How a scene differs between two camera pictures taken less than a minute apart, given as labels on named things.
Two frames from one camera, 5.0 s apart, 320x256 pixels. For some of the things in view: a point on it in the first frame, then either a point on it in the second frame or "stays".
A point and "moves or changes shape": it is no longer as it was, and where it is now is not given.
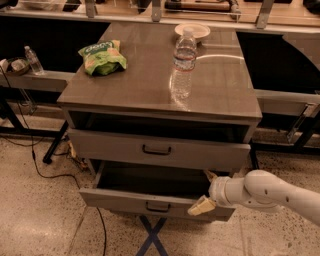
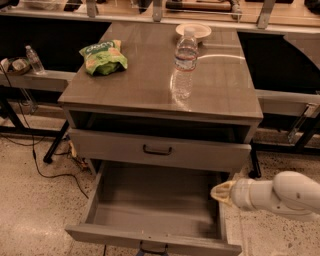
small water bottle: (34, 61) stays
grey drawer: (163, 189) moves or changes shape
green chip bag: (103, 58) stays
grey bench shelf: (51, 81) stays
